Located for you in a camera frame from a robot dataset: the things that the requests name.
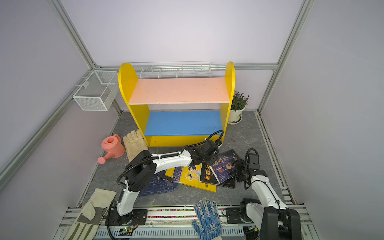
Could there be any purple portrait cover book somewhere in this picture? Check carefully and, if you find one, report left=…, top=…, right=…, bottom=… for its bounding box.
left=210, top=150, right=240, bottom=184

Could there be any black book yellow title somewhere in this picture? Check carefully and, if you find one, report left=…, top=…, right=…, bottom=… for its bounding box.
left=199, top=163, right=236, bottom=189

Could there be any yellow cartoon boy book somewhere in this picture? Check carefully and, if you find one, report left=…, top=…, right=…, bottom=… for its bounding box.
left=180, top=164, right=217, bottom=193

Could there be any purple book orange calligraphy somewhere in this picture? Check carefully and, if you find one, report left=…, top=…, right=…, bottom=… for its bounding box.
left=172, top=167, right=183, bottom=181

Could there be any yellow blue-figure cartoon book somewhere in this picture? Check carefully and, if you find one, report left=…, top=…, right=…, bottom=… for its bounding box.
left=165, top=168, right=175, bottom=178

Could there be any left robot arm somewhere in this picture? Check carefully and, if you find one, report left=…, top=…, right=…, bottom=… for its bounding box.
left=106, top=139, right=222, bottom=226

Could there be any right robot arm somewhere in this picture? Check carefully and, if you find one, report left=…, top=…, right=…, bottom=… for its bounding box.
left=235, top=160, right=302, bottom=240

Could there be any yellow shelf with coloured boards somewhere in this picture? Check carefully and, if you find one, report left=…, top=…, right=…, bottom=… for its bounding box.
left=119, top=62, right=236, bottom=147

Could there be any small potted green plant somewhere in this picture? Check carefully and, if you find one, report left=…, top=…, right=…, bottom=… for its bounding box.
left=228, top=91, right=250, bottom=125

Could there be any blue dotted knit glove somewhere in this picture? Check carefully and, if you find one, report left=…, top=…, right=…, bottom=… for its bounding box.
left=192, top=200, right=223, bottom=240

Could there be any beige work glove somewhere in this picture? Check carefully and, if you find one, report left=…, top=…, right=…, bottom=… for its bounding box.
left=123, top=130, right=149, bottom=162

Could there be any pink watering can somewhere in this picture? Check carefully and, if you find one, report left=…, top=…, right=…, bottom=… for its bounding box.
left=98, top=134, right=126, bottom=165

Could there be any white wire rack basket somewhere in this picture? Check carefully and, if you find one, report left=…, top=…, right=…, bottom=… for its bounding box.
left=131, top=62, right=212, bottom=79

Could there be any white mesh wall basket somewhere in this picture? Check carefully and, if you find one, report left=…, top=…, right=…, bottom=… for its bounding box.
left=73, top=70, right=119, bottom=112

